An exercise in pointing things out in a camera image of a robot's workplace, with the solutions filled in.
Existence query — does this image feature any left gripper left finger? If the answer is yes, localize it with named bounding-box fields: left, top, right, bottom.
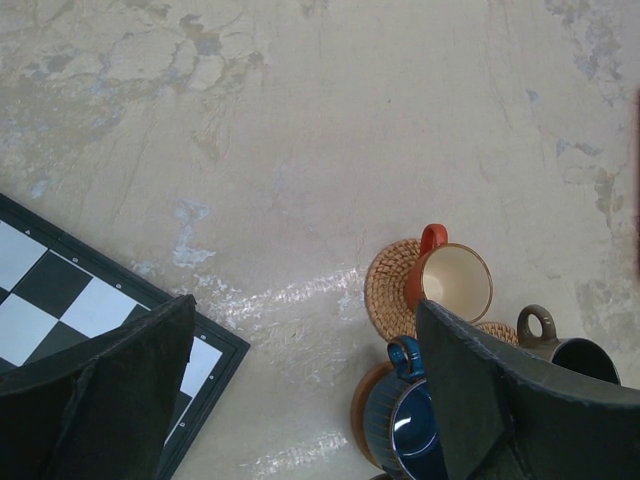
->
left=1, top=295, right=196, bottom=479

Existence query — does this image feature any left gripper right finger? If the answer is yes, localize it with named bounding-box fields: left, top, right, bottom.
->
left=416, top=301, right=639, bottom=479

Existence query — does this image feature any round light cork coaster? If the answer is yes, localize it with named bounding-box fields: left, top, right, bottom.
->
left=476, top=322, right=519, bottom=346

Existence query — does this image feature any black cup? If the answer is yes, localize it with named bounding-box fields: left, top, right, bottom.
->
left=516, top=304, right=621, bottom=385

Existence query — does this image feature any dark blue cup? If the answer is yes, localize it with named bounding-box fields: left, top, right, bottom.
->
left=363, top=335, right=448, bottom=479

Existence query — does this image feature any light wooden coaster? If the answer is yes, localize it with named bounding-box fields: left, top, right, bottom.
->
left=350, top=362, right=393, bottom=468

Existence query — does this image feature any pink cup gold inside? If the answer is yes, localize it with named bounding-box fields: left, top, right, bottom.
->
left=404, top=224, right=493, bottom=324

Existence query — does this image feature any scalloped light cork coaster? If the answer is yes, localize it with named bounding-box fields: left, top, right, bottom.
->
left=364, top=238, right=420, bottom=341

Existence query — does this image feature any black white chessboard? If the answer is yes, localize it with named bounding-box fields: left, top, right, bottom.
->
left=1, top=196, right=249, bottom=479

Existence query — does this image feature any pink tray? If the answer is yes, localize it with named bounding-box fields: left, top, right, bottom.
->
left=632, top=88, right=640, bottom=278

